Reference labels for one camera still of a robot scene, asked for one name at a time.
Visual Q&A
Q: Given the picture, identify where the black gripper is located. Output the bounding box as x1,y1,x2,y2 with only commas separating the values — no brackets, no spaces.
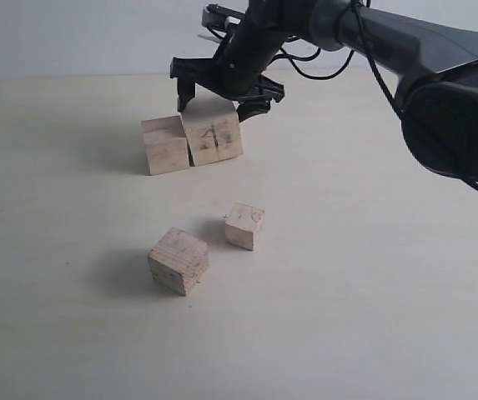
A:
170,17,284,123

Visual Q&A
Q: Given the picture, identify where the second largest wooden cube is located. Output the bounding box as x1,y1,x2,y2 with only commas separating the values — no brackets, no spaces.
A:
140,115,190,176

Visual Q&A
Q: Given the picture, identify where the smallest wooden cube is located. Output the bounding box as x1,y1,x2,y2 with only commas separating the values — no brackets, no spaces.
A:
224,202,264,251

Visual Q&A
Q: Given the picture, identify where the third largest wooden cube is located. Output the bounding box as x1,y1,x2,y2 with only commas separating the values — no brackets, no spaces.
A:
148,227,209,297

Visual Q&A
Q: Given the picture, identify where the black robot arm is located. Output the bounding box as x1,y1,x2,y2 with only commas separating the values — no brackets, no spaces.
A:
170,1,478,184

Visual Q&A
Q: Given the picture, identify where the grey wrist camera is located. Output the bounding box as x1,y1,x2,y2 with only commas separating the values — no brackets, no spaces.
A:
201,3,244,40

